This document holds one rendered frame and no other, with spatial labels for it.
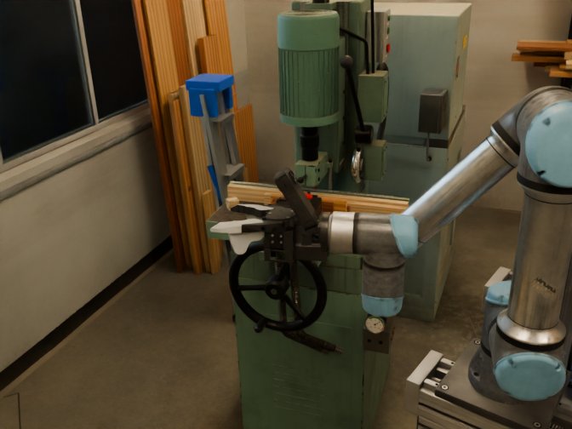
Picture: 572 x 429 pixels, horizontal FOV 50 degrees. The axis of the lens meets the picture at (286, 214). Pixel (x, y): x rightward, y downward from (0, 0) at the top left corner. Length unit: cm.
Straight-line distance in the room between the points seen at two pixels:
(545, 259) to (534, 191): 12
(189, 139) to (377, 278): 219
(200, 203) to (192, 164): 22
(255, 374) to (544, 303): 127
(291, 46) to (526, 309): 97
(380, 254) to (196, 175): 224
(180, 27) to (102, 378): 181
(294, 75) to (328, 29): 15
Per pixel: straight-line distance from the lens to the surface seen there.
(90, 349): 300
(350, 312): 190
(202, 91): 262
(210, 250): 335
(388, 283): 109
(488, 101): 407
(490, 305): 129
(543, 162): 97
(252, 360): 213
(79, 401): 273
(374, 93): 196
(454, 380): 140
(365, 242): 105
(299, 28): 171
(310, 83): 174
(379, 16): 202
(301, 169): 185
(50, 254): 289
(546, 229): 105
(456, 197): 116
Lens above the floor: 170
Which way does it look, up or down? 25 degrees down
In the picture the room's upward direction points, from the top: 2 degrees counter-clockwise
